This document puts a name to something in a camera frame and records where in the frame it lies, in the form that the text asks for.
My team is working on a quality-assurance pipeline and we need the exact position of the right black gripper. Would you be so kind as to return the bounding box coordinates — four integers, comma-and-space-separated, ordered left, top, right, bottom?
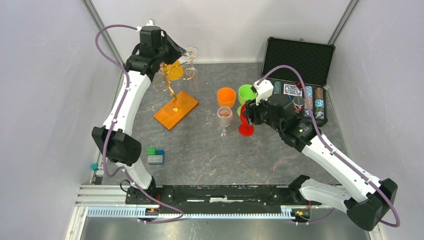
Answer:
242, 91, 283, 133

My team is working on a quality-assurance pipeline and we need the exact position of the green plastic wine glass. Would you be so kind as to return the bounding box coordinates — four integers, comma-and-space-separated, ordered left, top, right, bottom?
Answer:
237, 84, 257, 116

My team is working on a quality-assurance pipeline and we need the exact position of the red plastic wine glass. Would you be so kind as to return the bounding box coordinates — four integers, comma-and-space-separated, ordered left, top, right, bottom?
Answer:
238, 104, 255, 137

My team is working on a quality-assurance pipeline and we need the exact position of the orange plastic wine glass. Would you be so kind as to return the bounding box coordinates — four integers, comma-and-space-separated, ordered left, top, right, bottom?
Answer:
216, 87, 237, 108

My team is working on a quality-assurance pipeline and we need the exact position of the clear wine glass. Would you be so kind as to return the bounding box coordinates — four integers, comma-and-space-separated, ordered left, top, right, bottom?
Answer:
179, 46, 201, 92
216, 106, 233, 137

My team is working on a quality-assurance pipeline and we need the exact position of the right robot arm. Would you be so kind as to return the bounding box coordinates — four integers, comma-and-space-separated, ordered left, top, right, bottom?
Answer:
241, 93, 398, 231

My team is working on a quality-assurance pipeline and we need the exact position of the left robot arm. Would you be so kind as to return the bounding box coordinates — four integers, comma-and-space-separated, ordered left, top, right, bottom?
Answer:
92, 25, 186, 204

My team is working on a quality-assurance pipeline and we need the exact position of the clear wine glass back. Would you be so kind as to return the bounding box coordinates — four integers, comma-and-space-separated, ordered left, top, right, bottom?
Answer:
179, 46, 201, 92

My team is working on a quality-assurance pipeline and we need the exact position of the yellow-orange plastic wine glass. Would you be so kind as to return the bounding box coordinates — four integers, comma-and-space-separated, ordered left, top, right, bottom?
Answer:
165, 60, 184, 81

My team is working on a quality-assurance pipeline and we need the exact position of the wooden rack base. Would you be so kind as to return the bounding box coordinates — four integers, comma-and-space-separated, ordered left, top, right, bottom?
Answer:
153, 90, 199, 131

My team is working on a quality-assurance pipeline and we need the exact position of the playing card deck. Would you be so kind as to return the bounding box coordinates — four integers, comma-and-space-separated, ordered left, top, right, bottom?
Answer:
283, 83, 303, 97

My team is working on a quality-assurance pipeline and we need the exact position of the black poker chip case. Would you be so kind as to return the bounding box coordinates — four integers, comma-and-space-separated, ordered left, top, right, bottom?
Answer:
260, 37, 336, 127

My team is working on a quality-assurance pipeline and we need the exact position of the blue toy brick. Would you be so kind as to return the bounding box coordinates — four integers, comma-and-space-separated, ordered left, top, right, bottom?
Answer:
156, 149, 166, 158

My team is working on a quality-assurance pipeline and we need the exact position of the green toy brick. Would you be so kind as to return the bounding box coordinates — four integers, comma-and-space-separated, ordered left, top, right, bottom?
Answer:
146, 146, 157, 156

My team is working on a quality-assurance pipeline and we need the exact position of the grey toy brick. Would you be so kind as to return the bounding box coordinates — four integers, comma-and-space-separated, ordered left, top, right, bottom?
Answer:
147, 155, 164, 165

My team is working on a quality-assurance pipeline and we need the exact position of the gold wire glass rack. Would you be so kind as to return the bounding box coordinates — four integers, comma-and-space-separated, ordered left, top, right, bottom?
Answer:
153, 51, 198, 112

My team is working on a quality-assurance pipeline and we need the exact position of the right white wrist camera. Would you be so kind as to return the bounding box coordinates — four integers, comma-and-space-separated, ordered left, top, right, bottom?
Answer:
251, 79, 274, 106

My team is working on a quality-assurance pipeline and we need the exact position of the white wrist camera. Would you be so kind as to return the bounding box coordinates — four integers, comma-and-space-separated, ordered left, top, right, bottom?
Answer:
136, 18, 165, 37
251, 79, 274, 106

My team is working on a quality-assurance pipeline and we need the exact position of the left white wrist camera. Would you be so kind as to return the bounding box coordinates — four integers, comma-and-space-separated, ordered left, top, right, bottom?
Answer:
136, 18, 165, 37

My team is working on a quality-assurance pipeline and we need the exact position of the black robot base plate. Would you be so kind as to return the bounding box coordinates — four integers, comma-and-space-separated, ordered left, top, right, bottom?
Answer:
125, 184, 317, 217

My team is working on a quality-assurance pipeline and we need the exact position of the teal clip on rail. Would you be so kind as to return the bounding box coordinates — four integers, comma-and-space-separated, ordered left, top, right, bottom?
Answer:
91, 163, 99, 172

